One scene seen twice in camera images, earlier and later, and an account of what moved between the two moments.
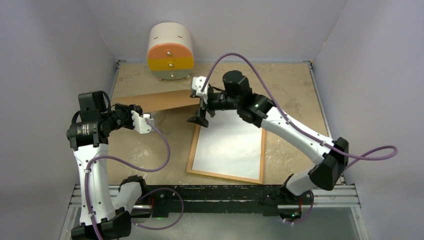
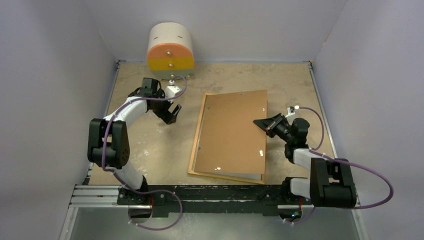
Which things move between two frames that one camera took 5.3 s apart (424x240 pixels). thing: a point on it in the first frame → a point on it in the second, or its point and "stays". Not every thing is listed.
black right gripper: x=200 y=119 → x=270 y=124
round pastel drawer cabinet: x=170 y=54 stays
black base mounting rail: x=162 y=200 stays
